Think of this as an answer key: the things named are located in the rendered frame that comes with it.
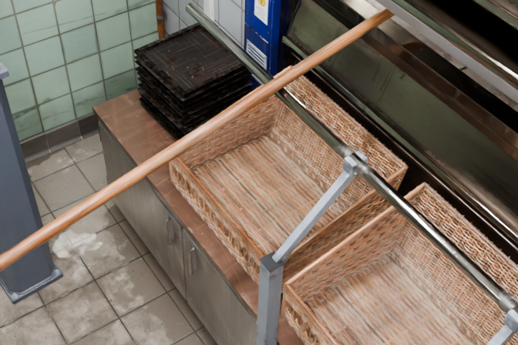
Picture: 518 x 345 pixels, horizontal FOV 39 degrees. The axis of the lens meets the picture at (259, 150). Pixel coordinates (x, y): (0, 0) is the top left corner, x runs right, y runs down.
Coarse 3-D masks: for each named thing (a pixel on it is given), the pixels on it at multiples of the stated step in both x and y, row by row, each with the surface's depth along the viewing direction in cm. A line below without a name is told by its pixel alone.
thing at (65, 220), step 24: (360, 24) 188; (336, 48) 185; (288, 72) 180; (264, 96) 177; (216, 120) 173; (192, 144) 171; (144, 168) 166; (120, 192) 165; (72, 216) 160; (24, 240) 157; (0, 264) 155
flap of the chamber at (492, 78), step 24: (384, 0) 169; (432, 0) 171; (456, 0) 172; (456, 24) 163; (480, 24) 165; (504, 24) 167; (456, 48) 156; (480, 48) 157; (504, 48) 158; (480, 72) 152
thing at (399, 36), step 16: (336, 0) 210; (352, 0) 208; (352, 16) 206; (368, 16) 203; (368, 32) 203; (384, 32) 198; (400, 32) 198; (400, 48) 194; (416, 48) 193; (416, 64) 192; (432, 64) 189; (448, 64) 189; (432, 80) 189; (448, 80) 184; (464, 80) 184; (464, 96) 181; (480, 96) 180; (480, 112) 179; (496, 112) 176; (512, 112) 176; (496, 128) 176; (512, 128) 173; (512, 144) 174
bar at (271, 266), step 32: (224, 32) 197; (256, 64) 187; (288, 96) 179; (320, 128) 172; (352, 160) 165; (384, 192) 159; (416, 224) 153; (448, 256) 148; (480, 288) 143; (512, 320) 138
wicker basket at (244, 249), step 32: (320, 96) 231; (224, 128) 238; (256, 128) 248; (288, 128) 246; (352, 128) 222; (192, 160) 238; (224, 160) 245; (256, 160) 245; (288, 160) 245; (320, 160) 237; (384, 160) 215; (192, 192) 234; (224, 192) 235; (256, 192) 235; (288, 192) 235; (320, 192) 236; (352, 192) 228; (224, 224) 213; (256, 224) 226; (320, 224) 227; (352, 224) 210; (256, 256) 204; (288, 256) 199; (320, 256) 211
